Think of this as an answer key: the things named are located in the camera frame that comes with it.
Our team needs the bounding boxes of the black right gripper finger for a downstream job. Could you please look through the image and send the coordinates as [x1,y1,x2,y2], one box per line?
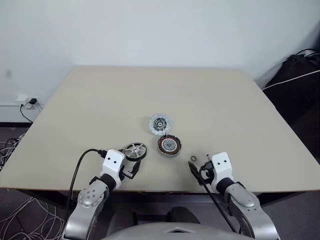
[191,162,202,180]
[187,161,203,187]

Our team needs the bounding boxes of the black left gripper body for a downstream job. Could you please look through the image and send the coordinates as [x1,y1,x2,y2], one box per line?
[118,163,135,181]

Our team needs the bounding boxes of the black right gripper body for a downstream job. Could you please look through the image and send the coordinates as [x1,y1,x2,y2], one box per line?
[199,161,217,187]

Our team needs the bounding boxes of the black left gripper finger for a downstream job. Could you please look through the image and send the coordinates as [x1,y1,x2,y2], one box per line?
[130,161,143,180]
[132,159,143,175]

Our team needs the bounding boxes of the silver spoked rotor wheel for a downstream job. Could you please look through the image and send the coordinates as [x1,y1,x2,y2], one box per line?
[123,142,148,161]

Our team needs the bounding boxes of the copper wound motor stator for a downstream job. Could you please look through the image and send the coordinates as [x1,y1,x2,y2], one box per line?
[156,135,182,157]

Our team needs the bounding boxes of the silver motor end cover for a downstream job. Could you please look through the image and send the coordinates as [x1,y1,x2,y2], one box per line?
[148,112,173,136]

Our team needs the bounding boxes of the silver robot torso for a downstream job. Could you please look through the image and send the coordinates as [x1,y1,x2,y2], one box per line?
[101,219,242,240]

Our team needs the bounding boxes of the black bag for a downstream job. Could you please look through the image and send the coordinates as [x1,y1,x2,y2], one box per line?
[253,53,320,127]

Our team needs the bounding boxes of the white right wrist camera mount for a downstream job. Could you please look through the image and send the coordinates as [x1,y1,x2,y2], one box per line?
[209,151,235,182]

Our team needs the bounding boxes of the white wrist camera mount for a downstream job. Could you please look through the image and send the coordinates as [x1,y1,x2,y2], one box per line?
[101,148,126,181]
[209,151,235,182]

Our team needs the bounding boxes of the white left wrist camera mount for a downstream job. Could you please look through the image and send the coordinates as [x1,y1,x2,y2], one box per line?
[101,148,126,181]

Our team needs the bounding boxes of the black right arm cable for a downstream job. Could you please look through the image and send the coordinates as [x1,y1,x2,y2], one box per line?
[199,168,238,233]

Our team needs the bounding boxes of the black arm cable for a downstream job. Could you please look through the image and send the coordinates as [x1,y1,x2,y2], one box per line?
[65,148,107,221]
[199,168,238,233]

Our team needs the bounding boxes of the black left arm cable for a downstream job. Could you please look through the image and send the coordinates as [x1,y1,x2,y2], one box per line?
[65,148,107,221]

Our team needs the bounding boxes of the white floor cable tangle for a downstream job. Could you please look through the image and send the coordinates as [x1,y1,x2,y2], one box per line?
[4,196,69,240]

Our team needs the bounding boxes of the mixed floor cable tangle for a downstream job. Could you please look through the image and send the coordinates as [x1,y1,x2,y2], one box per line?
[0,132,26,174]

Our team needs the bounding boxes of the black power cable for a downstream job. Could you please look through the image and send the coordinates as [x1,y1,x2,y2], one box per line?
[19,102,34,124]

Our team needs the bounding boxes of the white cable on bag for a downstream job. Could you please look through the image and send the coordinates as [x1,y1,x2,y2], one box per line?
[263,70,320,90]

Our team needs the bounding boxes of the white wall power strip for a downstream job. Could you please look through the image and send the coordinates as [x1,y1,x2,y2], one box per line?
[14,94,41,110]

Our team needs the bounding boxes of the black cable bundle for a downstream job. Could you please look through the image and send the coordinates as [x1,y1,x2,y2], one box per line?
[287,48,320,62]

